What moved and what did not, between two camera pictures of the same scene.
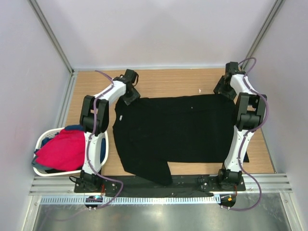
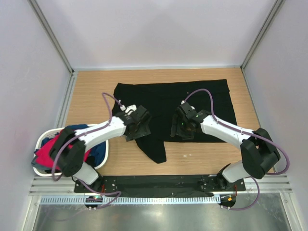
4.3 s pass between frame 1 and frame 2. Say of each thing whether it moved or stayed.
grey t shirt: stayed
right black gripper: moved
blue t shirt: stayed
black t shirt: moved
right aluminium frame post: stayed
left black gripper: moved
